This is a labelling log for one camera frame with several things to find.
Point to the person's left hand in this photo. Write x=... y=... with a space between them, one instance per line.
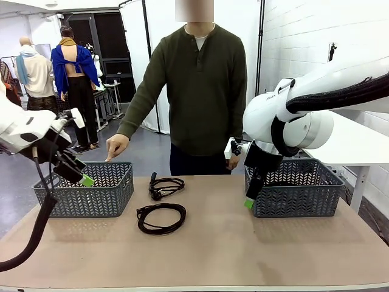
x=234 y=163

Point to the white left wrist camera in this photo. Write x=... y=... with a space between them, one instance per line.
x=78 y=118

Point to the patterned hanging garment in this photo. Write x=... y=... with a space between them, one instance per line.
x=6 y=80

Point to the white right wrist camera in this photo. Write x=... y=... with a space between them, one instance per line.
x=228 y=149

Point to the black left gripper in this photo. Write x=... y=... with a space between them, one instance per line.
x=56 y=146

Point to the aluminium table frame rail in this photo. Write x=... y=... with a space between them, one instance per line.
x=194 y=289

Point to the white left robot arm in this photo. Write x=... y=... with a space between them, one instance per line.
x=18 y=127

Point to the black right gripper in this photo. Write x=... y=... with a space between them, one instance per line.
x=261 y=159

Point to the white backdrop screen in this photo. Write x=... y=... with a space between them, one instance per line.
x=161 y=30

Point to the white background desk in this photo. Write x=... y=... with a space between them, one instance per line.
x=113 y=84

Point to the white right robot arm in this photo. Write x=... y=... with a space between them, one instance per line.
x=264 y=112

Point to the white side table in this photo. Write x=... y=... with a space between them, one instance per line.
x=349 y=143

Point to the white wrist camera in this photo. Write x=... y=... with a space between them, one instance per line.
x=78 y=118
x=228 y=149

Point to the black glass door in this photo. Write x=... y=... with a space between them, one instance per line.
x=112 y=39

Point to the person's right hand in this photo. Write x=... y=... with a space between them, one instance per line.
x=118 y=146

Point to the person's left forearm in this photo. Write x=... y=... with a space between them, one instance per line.
x=240 y=115

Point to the person's right forearm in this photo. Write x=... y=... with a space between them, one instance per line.
x=133 y=115

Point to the mannequin with blue shirt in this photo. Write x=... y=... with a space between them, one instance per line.
x=82 y=100

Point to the mannequin with white sweater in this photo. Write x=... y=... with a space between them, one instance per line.
x=36 y=76

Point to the small black wall camera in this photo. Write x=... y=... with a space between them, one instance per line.
x=332 y=51

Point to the black light stand pole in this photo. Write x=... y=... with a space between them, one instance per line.
x=260 y=45
x=148 y=45

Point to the person in green sweater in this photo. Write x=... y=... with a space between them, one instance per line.
x=206 y=91

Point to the white black humanoid figure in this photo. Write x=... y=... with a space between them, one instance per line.
x=96 y=65

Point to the grey perforated plastic basket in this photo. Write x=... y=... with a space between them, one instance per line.
x=304 y=203
x=100 y=203

